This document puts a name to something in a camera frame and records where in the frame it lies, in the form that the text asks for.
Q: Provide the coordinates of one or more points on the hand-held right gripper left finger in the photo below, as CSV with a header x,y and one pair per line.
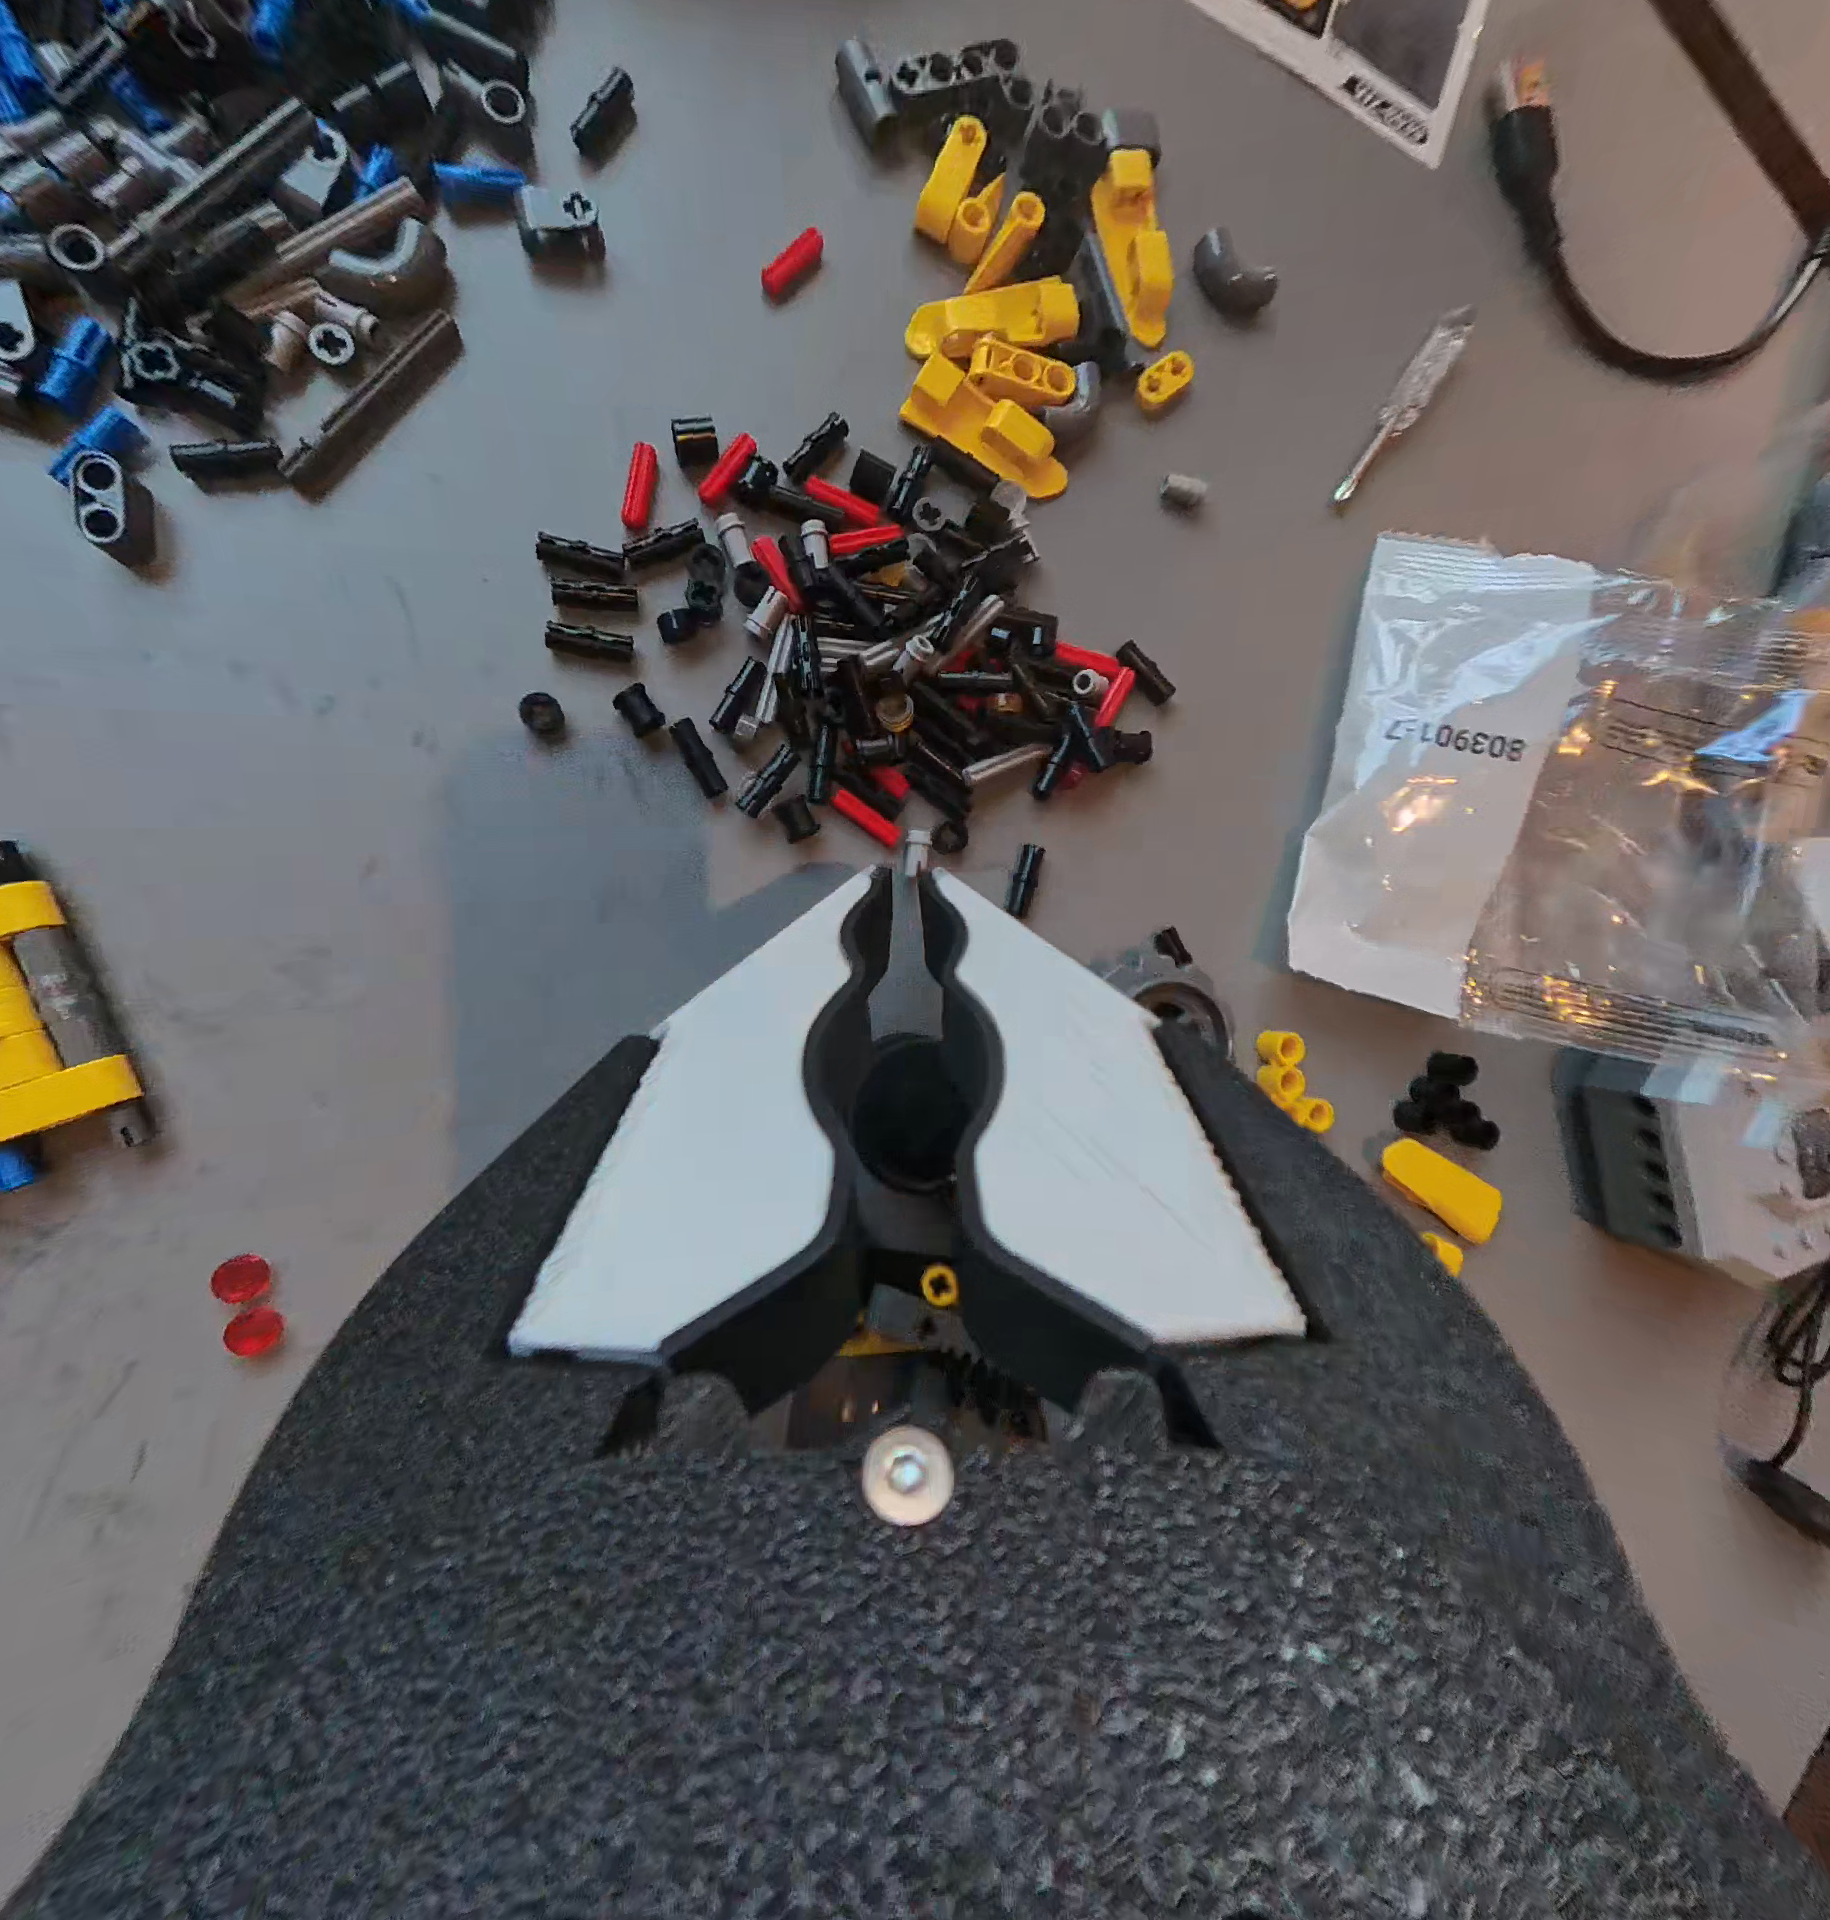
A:
x,y
675,1201

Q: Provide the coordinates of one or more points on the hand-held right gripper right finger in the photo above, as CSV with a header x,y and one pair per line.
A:
x,y
1126,1186

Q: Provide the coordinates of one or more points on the small grey black pin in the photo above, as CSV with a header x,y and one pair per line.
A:
x,y
916,852

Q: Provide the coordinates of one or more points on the small red round stud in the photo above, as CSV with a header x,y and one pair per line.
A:
x,y
240,1280
250,1332

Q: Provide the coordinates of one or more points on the clear bag of black parts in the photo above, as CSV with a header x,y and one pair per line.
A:
x,y
1441,781

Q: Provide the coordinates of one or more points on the pile of black red pins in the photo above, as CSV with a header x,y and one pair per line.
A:
x,y
856,661

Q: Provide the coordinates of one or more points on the yellow grey brick assembly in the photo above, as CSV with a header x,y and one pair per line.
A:
x,y
0,1051

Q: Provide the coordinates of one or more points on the small yellow two-hole link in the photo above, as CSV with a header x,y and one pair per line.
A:
x,y
1163,379

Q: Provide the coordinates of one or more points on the grey desk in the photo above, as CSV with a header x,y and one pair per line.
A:
x,y
405,750

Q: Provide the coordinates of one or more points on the small yellow pin connectors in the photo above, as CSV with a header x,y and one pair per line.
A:
x,y
1291,1080

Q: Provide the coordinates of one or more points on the yellow curved panel piece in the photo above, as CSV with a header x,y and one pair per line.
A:
x,y
1441,1189

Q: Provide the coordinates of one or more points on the grey motor block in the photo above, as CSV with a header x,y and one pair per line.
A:
x,y
1620,1156

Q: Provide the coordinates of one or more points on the small pale bush piece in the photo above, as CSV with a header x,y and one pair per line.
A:
x,y
1180,492

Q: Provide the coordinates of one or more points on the small clear screwdriver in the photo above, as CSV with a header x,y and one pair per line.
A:
x,y
1416,383

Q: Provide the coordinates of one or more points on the grey two-hole connector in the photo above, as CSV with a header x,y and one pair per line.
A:
x,y
105,501

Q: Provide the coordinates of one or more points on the grey curved pipe piece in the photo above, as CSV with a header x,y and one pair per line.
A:
x,y
391,261
1230,276

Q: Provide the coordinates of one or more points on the yellow long curved piece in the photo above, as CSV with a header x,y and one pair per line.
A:
x,y
1140,248

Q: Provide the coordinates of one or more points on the single red pin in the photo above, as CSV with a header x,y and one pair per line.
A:
x,y
790,261

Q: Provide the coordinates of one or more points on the blue pin connector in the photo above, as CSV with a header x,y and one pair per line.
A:
x,y
96,443

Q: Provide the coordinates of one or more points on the grey pin-hole connector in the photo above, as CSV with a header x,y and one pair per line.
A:
x,y
562,222

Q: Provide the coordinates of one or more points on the small grey block connector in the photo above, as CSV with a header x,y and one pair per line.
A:
x,y
1131,130

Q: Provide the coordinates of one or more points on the single small black pin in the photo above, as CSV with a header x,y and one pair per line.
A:
x,y
602,113

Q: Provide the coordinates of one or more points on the pile of small connector pieces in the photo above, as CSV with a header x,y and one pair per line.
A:
x,y
181,181

